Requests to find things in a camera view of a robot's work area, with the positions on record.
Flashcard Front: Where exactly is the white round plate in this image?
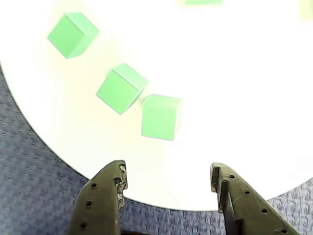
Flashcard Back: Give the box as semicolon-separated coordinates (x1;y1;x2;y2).
0;0;313;212

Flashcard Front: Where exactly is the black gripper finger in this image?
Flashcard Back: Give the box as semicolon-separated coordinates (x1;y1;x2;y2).
66;160;129;235
210;162;303;235

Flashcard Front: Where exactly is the green cube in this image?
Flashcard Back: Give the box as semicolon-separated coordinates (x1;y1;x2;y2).
47;12;100;59
183;0;224;6
299;0;313;22
140;94;183;141
95;62;149;116

